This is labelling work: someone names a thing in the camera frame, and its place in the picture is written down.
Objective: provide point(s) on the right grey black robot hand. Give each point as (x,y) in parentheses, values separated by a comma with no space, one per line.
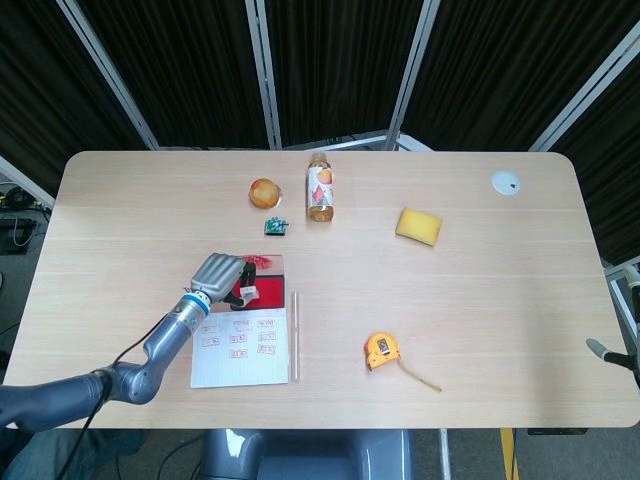
(617,359)

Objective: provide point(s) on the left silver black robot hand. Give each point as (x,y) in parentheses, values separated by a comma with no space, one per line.
(217,275)

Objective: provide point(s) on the clear red stamp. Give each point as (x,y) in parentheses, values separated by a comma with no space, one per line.
(248,292)

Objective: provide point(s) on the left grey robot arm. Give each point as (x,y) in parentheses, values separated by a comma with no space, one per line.
(160,340)

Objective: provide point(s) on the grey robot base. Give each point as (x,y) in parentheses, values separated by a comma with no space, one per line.
(310,455)

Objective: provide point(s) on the red ink pad clear lid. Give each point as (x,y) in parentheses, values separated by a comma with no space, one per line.
(272,292)

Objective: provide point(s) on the small green toy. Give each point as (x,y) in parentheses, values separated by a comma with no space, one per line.
(275,226)

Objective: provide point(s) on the black table control box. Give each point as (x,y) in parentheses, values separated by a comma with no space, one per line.
(557,431)

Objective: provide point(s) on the orange fruit jelly cup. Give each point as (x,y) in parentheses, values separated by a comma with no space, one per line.
(264,193)

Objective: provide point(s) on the white lined notepad red stamps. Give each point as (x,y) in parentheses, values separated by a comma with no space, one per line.
(240,370)

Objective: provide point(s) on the clear glass test tube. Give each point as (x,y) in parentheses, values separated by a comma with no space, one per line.
(296,340)

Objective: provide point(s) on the orange drink plastic bottle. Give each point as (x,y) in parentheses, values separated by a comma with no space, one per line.
(320,192)

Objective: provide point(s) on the yellow tape measure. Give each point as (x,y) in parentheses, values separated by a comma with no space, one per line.
(381,350)

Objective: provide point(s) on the white partition foot bar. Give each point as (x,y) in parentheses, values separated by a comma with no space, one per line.
(350,141)

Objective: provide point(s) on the silver table leg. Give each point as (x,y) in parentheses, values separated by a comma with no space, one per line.
(445,455)

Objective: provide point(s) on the yellow sponge green base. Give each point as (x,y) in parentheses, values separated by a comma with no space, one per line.
(419,226)

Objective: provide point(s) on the dark grey fabric heap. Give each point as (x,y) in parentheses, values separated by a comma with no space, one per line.
(50,455)

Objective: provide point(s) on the yellow upright post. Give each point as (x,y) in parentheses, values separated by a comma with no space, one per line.
(508,455)

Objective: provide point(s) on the white partition frame post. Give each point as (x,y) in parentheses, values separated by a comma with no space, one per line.
(25,181)
(410,75)
(265,75)
(112,75)
(590,95)

